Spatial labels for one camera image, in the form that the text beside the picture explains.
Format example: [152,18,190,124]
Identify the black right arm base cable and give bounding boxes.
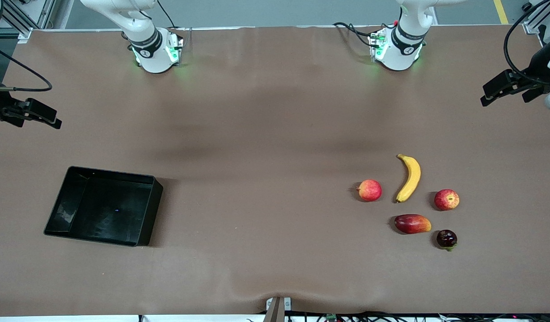
[157,0,177,30]

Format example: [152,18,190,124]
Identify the brown table cover sheet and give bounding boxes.
[0,25,550,316]

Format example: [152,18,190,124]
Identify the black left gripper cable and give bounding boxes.
[503,0,550,85]

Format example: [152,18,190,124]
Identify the black arm base cable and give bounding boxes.
[332,21,385,47]
[157,0,177,30]

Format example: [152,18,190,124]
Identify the dark purple mangosteen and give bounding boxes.
[436,229,458,252]

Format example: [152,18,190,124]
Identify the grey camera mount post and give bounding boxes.
[264,297,292,322]

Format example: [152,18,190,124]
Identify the aluminium profile frame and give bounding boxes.
[0,0,57,44]
[522,0,550,45]

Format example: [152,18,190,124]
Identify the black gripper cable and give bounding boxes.
[503,0,550,85]
[0,42,53,93]

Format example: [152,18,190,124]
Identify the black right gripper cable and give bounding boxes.
[0,42,53,93]

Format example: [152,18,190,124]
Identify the yellow banana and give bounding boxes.
[395,154,422,203]

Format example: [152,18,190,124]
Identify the black left arm base cable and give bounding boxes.
[332,21,385,47]

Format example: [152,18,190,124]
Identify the red apple left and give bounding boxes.
[356,179,383,203]

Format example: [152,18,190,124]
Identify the red mango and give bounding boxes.
[394,214,432,235]

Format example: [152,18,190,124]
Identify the red yellow apple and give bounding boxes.
[434,189,460,212]

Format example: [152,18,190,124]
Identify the black plastic box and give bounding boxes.
[43,166,164,247]

